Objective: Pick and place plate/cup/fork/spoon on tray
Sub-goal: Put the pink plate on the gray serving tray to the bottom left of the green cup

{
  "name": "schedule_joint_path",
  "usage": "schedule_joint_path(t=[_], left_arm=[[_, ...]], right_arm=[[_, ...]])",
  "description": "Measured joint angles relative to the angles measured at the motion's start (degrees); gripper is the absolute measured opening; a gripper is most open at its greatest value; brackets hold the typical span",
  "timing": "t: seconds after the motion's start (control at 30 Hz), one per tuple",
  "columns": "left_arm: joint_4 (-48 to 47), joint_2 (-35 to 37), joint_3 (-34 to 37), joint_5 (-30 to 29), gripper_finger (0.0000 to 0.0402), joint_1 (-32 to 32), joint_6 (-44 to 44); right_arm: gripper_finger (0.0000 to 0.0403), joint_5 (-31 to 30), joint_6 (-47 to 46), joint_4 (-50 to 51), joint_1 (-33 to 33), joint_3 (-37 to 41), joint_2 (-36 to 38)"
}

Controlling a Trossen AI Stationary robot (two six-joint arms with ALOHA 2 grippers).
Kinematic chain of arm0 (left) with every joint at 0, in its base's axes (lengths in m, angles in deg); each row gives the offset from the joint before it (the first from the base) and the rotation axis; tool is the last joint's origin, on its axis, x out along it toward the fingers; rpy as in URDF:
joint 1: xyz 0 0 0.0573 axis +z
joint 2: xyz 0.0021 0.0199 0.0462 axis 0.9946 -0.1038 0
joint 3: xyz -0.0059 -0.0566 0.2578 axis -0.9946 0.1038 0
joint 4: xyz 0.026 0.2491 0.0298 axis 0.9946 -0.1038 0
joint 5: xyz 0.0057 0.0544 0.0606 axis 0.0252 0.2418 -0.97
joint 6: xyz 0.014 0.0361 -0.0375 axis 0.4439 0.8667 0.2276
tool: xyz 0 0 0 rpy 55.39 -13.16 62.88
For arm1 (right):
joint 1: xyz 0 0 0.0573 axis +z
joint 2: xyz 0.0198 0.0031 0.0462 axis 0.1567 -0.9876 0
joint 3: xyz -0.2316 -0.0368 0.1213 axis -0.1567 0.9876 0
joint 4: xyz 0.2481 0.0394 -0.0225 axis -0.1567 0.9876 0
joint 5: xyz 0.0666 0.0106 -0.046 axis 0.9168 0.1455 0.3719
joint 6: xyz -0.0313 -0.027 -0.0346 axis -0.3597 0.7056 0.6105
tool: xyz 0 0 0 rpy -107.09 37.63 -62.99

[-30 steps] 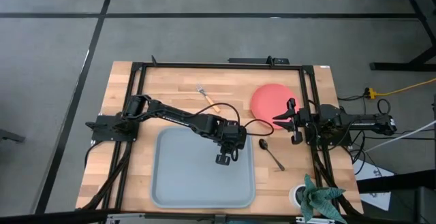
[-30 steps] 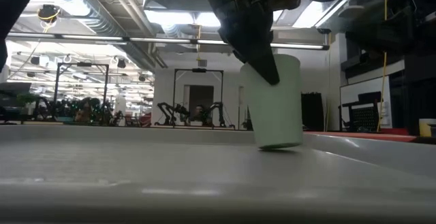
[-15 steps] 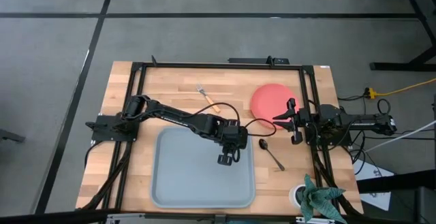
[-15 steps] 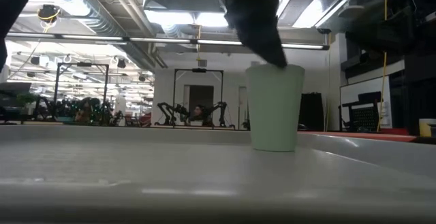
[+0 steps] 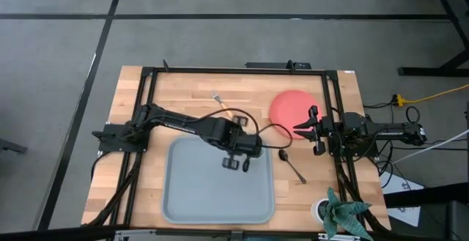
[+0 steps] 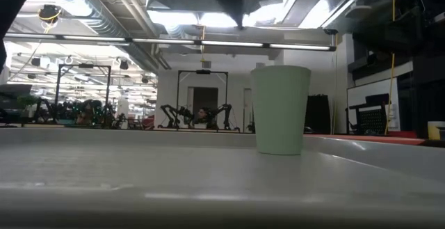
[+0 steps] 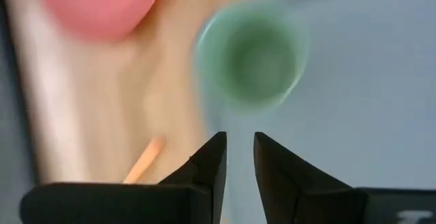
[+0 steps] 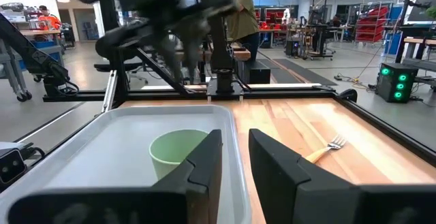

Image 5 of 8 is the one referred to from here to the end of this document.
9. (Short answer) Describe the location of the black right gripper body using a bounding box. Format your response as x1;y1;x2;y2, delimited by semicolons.
309;105;335;157

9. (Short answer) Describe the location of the white plant pot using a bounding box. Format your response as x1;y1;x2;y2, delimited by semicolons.
310;198;331;226

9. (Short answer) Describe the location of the coral red plate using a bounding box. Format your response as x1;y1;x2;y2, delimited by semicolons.
269;89;325;140

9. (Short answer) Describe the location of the black table stand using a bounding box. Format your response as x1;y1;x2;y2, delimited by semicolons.
367;0;469;78

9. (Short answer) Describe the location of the white paper sheet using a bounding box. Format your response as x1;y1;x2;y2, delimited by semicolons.
379;170;426;228

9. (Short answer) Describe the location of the silver metal bracket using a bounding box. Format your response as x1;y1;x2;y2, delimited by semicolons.
317;232;350;241
114;229;157;241

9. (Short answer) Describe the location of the black spoon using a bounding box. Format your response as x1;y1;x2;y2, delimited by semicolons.
278;148;308;185

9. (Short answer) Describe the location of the white cable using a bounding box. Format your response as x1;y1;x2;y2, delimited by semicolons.
391;128;469;166

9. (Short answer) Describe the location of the black beam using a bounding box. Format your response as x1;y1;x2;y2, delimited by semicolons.
0;225;124;241
383;181;469;209

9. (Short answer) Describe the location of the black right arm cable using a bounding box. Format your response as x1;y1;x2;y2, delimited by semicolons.
404;105;422;125

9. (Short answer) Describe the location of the black bracket mount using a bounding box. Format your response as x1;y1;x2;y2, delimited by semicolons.
245;59;313;71

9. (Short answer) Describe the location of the green artificial plant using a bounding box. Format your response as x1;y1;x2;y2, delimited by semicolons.
322;187;374;241

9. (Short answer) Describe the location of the black floor cable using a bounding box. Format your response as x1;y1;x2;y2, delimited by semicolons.
377;145;469;152

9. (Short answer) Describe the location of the black furniture foot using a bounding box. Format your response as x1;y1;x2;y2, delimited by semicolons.
0;138;29;155

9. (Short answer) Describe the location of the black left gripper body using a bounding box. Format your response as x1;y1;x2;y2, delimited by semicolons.
234;133;264;174

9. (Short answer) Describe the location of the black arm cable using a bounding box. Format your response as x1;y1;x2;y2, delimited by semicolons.
404;105;422;125
197;107;294;150

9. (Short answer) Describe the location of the grey plastic tray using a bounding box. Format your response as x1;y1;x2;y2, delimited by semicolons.
162;135;276;225

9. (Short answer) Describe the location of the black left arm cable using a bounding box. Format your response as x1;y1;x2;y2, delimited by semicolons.
197;107;294;150

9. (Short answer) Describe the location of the yellow cable with plug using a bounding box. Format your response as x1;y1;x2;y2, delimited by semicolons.
393;83;469;108

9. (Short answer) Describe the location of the fork with wooden handle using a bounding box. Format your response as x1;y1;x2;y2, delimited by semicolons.
210;89;235;119

